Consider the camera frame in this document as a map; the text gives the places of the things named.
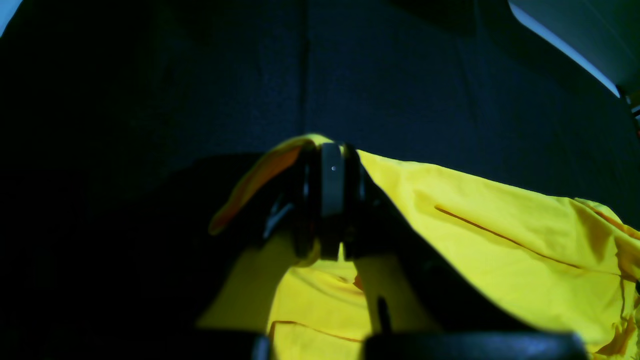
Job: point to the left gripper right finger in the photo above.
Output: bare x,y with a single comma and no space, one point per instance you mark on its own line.
374,224

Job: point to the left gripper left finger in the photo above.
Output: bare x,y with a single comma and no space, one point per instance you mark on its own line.
311,201

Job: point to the yellow t-shirt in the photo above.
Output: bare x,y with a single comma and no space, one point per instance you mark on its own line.
512,274

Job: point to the black table cloth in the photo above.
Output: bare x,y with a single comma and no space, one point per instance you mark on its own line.
126,125

